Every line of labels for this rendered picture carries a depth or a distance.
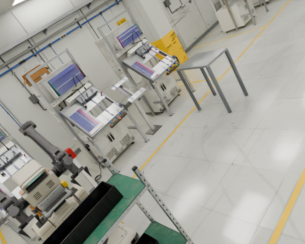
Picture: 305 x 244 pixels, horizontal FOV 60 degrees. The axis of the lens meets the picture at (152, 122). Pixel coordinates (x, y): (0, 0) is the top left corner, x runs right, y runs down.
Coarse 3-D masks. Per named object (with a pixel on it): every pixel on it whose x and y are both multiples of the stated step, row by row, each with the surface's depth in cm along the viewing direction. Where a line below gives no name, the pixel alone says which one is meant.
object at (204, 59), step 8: (224, 48) 363; (192, 56) 415; (200, 56) 392; (208, 56) 373; (216, 56) 354; (184, 64) 401; (192, 64) 381; (200, 64) 362; (208, 64) 348; (232, 64) 370; (208, 72) 353; (184, 80) 412; (208, 80) 437; (216, 80) 358; (240, 80) 381; (216, 88) 362; (192, 96) 423; (224, 96) 368; (224, 104) 373
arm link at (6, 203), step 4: (0, 192) 168; (0, 196) 166; (4, 196) 166; (8, 196) 166; (0, 200) 165; (4, 200) 166; (8, 200) 165; (12, 200) 166; (0, 204) 163; (4, 204) 164; (8, 204) 164; (4, 208) 163
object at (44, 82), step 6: (60, 54) 406; (48, 60) 395; (42, 66) 390; (30, 72) 380; (84, 72) 422; (48, 84) 388; (48, 90) 400; (54, 96) 402; (60, 96) 399; (54, 102) 397; (126, 108) 420; (132, 126) 447; (102, 156) 410
